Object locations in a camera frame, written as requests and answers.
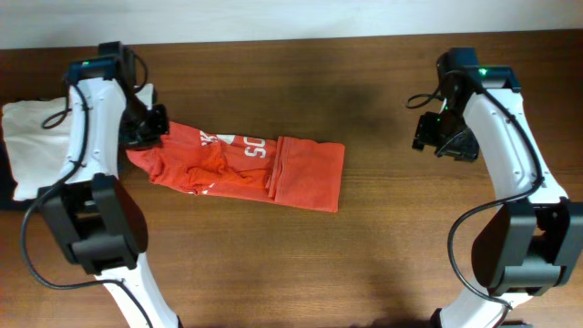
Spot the red orange t-shirt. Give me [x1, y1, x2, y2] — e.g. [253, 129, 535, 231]
[127, 122, 345, 213]

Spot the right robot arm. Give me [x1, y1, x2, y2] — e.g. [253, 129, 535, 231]
[412, 47, 582, 328]

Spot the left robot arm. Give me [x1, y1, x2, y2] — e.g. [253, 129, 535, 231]
[31, 42, 182, 327]

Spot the folded white t-shirt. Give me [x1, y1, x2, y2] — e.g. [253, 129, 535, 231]
[1, 78, 126, 201]

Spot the folded black garment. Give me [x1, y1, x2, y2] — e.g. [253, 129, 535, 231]
[0, 141, 25, 211]

